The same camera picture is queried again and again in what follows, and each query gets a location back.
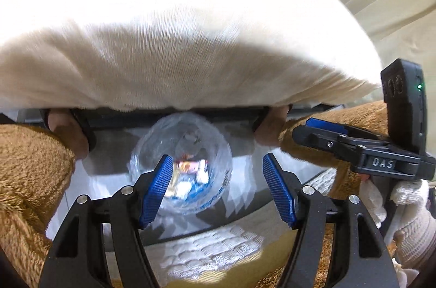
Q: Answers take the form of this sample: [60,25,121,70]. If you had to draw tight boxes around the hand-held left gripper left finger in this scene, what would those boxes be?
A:
[37,154,174,288]

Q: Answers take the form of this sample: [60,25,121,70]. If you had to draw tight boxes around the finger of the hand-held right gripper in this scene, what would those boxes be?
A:
[305,118,389,146]
[293,125,358,166]

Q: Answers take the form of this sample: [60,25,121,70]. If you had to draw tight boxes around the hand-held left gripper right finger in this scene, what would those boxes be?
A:
[262,153,401,288]

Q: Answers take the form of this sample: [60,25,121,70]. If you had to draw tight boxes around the white plastic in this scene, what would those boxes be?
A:
[175,182,192,199]

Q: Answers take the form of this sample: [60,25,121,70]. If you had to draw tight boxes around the red snack packet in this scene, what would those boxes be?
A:
[175,161,198,174]

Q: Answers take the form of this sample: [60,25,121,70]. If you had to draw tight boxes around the person's right forearm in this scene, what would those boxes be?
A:
[361,172,436,275]

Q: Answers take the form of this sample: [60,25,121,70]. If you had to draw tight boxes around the white quilted mat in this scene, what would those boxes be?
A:
[163,226,263,279]

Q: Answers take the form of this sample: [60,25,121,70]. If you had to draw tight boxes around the cream curtain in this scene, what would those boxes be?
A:
[311,0,436,105]

